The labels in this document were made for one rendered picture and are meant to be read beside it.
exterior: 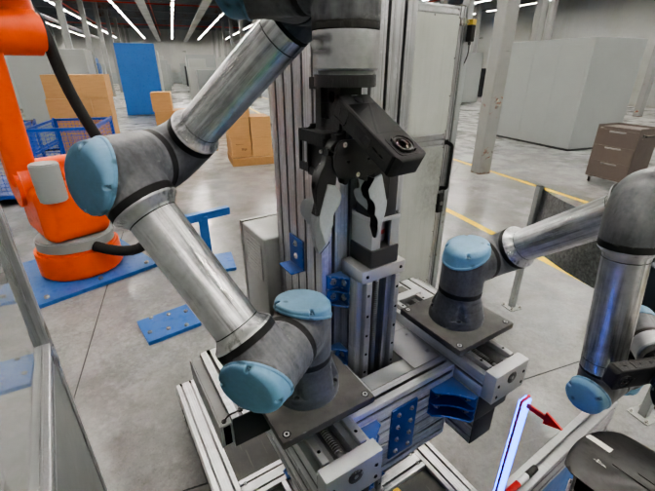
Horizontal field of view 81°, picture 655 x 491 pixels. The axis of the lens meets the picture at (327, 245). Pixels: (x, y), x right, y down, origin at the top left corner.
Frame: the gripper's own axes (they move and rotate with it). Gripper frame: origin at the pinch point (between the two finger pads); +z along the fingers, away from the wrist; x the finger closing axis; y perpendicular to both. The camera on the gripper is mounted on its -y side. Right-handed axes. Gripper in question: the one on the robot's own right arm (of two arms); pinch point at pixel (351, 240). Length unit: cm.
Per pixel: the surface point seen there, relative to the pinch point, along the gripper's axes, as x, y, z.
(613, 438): -31, -27, 31
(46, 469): 46, 33, 48
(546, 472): -44, -17, 62
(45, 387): 46, 57, 48
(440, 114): -163, 128, 5
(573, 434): -59, -15, 62
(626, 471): -23.9, -30.6, 28.5
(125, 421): 37, 142, 148
